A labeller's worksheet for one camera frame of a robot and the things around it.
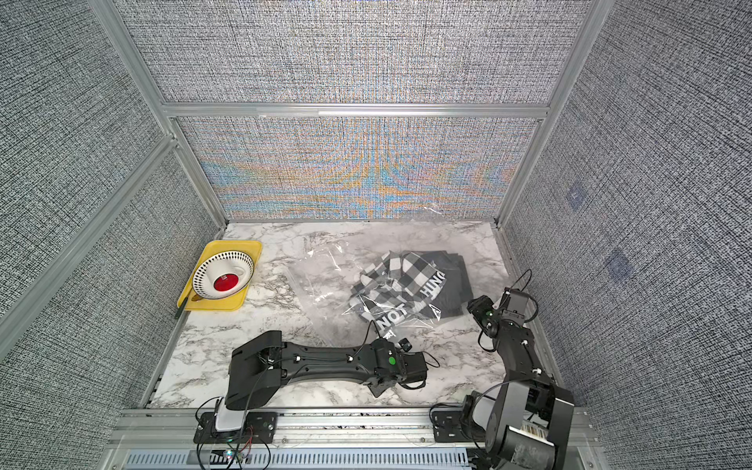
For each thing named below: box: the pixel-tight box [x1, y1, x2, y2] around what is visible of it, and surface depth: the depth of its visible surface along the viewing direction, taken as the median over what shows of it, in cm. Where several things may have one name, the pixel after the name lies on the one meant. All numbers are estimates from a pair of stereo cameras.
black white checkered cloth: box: [349, 251, 448, 331], surface depth 96 cm
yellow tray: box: [177, 239, 263, 312], surface depth 99 cm
